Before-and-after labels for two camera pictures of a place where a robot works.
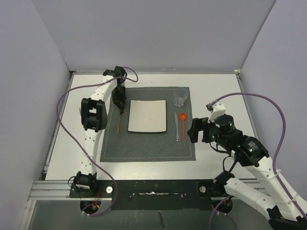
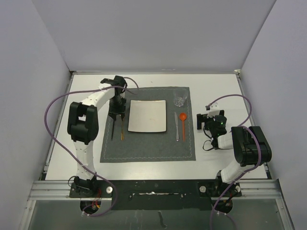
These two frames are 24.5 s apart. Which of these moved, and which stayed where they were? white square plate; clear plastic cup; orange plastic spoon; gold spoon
Moved: gold spoon
Stayed: white square plate; orange plastic spoon; clear plastic cup
